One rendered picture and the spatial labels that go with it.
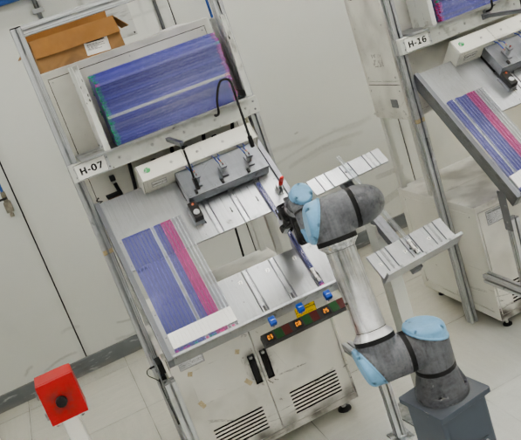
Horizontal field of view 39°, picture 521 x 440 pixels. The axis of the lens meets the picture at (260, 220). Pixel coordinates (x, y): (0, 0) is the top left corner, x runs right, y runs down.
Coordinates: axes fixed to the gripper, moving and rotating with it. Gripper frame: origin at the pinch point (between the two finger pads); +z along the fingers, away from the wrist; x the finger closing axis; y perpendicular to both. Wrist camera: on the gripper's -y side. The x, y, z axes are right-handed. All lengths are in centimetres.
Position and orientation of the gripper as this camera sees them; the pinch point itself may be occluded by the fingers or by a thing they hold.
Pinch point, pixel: (288, 231)
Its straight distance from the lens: 270.5
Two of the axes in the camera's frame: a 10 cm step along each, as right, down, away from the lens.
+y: -4.4, -8.6, 2.5
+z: -1.1, 3.3, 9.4
